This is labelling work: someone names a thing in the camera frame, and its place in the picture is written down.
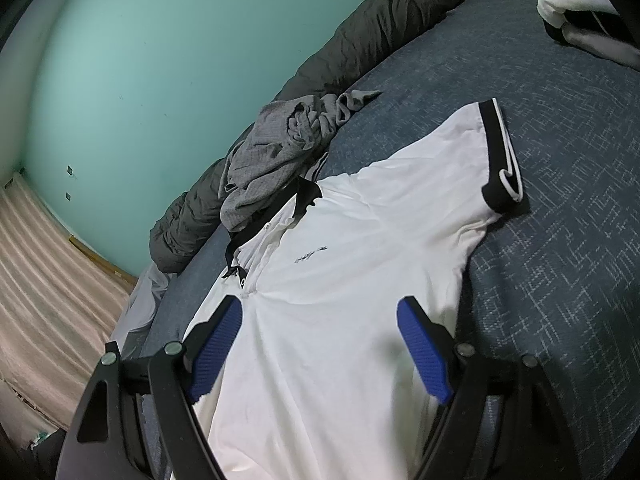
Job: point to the wooden board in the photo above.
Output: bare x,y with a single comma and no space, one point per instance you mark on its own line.
100,257

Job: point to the folded grey garment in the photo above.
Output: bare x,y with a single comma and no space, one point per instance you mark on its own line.
605,42

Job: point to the dark grey duvet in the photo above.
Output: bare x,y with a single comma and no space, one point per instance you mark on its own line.
390,15

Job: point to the pink curtain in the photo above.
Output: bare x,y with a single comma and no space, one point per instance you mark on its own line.
50,285

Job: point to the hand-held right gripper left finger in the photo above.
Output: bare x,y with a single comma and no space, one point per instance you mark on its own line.
217,355

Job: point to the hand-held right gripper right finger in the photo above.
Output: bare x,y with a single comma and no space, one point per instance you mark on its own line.
425,355

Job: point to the grey crumpled garment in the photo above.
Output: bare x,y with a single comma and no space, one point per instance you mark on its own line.
265,160

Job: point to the white polo shirt black trim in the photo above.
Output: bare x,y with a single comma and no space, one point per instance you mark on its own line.
350,260

